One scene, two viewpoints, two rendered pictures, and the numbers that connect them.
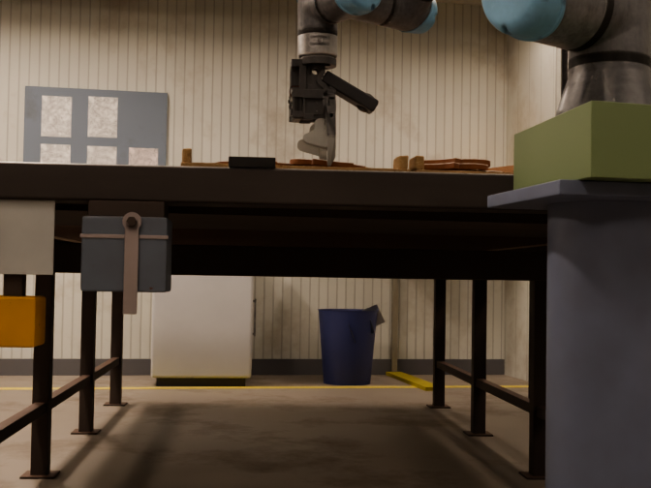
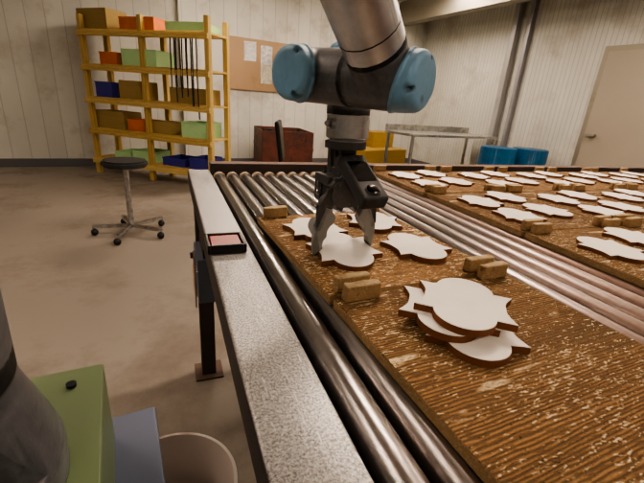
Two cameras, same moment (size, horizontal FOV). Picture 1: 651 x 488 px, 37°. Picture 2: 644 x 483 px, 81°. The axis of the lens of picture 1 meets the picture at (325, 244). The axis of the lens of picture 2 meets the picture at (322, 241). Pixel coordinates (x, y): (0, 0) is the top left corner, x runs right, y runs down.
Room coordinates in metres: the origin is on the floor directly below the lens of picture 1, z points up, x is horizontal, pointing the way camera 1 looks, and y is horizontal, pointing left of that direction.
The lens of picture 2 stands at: (1.60, -0.62, 1.21)
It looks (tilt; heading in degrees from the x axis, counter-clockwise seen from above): 20 degrees down; 72
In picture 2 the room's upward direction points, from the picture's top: 4 degrees clockwise
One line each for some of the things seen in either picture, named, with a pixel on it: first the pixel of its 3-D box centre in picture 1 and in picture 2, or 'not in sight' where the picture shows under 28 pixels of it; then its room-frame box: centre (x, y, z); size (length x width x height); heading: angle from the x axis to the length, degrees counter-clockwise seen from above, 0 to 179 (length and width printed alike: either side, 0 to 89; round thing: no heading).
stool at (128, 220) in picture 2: not in sight; (125, 197); (0.95, 2.84, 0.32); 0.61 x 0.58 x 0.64; 94
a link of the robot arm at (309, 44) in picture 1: (317, 48); (345, 128); (1.84, 0.02, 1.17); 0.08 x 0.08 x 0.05
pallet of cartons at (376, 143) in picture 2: not in sight; (372, 150); (4.80, 6.35, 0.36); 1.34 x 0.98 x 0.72; 11
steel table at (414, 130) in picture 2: not in sight; (439, 156); (5.44, 5.02, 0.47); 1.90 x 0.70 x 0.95; 11
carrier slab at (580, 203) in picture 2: not in sight; (587, 202); (2.88, 0.33, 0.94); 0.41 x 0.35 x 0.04; 94
